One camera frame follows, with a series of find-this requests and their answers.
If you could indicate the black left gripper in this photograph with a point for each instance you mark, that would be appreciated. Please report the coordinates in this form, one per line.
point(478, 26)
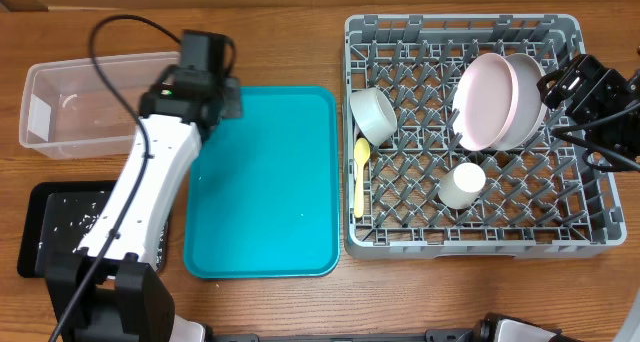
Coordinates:
point(230, 104)

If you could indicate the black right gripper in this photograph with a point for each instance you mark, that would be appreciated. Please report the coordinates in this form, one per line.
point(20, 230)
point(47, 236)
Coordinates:
point(598, 81)

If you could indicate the grey plate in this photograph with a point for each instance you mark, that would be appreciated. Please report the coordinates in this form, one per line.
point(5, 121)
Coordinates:
point(530, 110)

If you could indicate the pink rimmed white plate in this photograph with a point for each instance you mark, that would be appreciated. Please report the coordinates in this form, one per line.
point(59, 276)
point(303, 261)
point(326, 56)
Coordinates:
point(486, 99)

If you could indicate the yellow plastic spoon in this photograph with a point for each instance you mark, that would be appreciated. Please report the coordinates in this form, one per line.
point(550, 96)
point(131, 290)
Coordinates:
point(361, 156)

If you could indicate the grey bowl with rice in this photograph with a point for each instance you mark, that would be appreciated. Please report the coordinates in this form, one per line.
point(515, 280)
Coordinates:
point(374, 115)

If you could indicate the white paper cup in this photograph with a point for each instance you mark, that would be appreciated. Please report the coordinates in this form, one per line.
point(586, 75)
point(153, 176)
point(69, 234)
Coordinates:
point(462, 185)

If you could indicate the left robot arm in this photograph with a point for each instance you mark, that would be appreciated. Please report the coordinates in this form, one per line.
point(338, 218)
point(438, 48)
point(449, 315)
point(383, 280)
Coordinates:
point(109, 290)

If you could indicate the grey dishwasher rack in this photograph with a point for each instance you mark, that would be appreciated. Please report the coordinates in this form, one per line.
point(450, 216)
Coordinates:
point(540, 199)

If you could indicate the teal plastic tray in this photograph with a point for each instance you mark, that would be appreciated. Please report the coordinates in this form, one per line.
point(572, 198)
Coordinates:
point(264, 195)

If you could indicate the clear plastic bin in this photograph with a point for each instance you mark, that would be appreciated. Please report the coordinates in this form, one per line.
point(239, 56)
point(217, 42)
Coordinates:
point(68, 113)

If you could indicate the black bin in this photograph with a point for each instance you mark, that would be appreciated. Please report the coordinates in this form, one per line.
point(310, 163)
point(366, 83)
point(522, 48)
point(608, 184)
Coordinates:
point(34, 218)

